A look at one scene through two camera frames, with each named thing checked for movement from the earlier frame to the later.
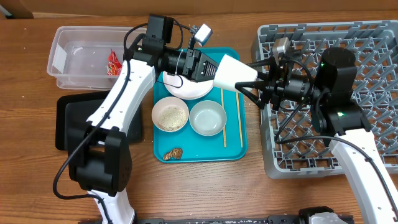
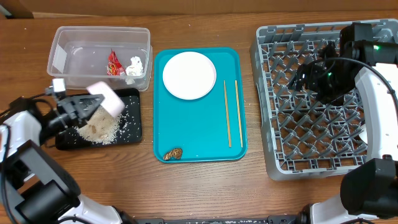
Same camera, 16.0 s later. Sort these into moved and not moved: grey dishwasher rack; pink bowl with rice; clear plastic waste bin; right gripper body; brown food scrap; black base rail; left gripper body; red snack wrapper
Moved: right gripper body; left gripper body; pink bowl with rice
Not moved: brown food scrap; clear plastic waste bin; grey dishwasher rack; red snack wrapper; black base rail
